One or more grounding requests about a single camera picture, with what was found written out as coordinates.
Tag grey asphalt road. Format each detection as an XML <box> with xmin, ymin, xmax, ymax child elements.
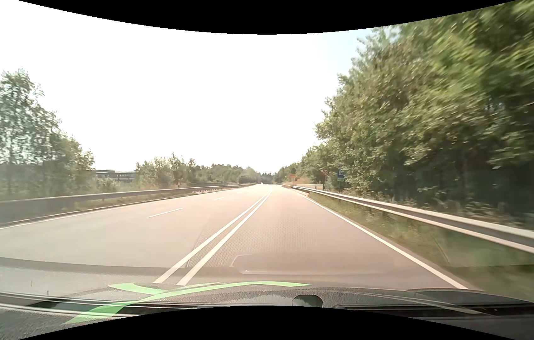
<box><xmin>0</xmin><ymin>184</ymin><xmax>480</xmax><ymax>298</ymax></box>

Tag row of green trees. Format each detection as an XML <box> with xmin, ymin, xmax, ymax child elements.
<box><xmin>134</xmin><ymin>153</ymin><xmax>273</xmax><ymax>189</ymax></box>
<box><xmin>274</xmin><ymin>0</ymin><xmax>534</xmax><ymax>230</ymax></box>

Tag road markings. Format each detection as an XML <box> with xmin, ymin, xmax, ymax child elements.
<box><xmin>0</xmin><ymin>184</ymin><xmax>469</xmax><ymax>290</ymax></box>

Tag car's own bonnet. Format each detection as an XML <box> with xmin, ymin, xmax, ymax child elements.
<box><xmin>0</xmin><ymin>281</ymin><xmax>534</xmax><ymax>340</ymax></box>

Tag low dark building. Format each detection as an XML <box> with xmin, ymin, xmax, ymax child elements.
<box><xmin>93</xmin><ymin>169</ymin><xmax>138</xmax><ymax>183</ymax></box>

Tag tall green tree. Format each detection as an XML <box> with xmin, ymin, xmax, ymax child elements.
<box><xmin>0</xmin><ymin>69</ymin><xmax>96</xmax><ymax>199</ymax></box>

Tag grey metal guard rail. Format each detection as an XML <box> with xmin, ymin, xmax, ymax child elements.
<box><xmin>0</xmin><ymin>183</ymin><xmax>257</xmax><ymax>230</ymax></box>
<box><xmin>282</xmin><ymin>184</ymin><xmax>534</xmax><ymax>264</ymax></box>

